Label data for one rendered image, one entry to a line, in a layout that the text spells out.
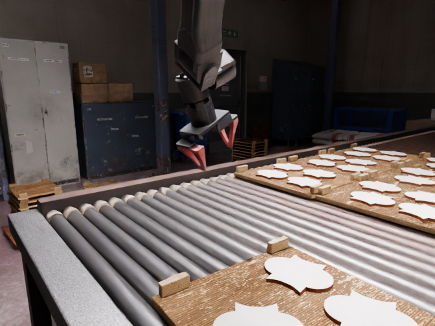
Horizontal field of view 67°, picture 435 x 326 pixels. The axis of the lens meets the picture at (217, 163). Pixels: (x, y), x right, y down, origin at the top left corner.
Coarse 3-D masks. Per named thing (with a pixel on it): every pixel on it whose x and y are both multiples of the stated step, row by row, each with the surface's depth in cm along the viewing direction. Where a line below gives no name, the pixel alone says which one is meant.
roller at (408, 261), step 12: (192, 180) 138; (216, 192) 124; (252, 204) 110; (276, 216) 102; (288, 216) 100; (312, 228) 92; (324, 228) 90; (348, 240) 84; (360, 240) 83; (372, 252) 79; (384, 252) 78; (396, 252) 77; (408, 264) 73; (420, 264) 72
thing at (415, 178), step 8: (400, 168) 153; (408, 168) 149; (368, 176) 136; (376, 176) 138; (384, 176) 139; (392, 176) 139; (400, 176) 135; (408, 176) 135; (416, 176) 138; (424, 176) 138; (432, 176) 137; (400, 184) 127; (408, 184) 127; (416, 184) 125; (424, 184) 125; (432, 184) 124; (432, 192) 117
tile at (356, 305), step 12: (336, 300) 55; (348, 300) 55; (360, 300) 55; (372, 300) 55; (324, 312) 54; (336, 312) 52; (348, 312) 52; (360, 312) 52; (372, 312) 52; (384, 312) 52; (396, 312) 52; (348, 324) 50; (360, 324) 50; (372, 324) 50; (384, 324) 50; (396, 324) 50; (408, 324) 50
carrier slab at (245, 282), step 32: (256, 256) 72; (288, 256) 72; (192, 288) 60; (224, 288) 60; (256, 288) 60; (288, 288) 60; (352, 288) 60; (192, 320) 52; (320, 320) 52; (416, 320) 52
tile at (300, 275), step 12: (276, 264) 67; (288, 264) 67; (300, 264) 67; (312, 264) 67; (276, 276) 63; (288, 276) 63; (300, 276) 63; (312, 276) 63; (324, 276) 63; (300, 288) 59; (312, 288) 59; (324, 288) 59
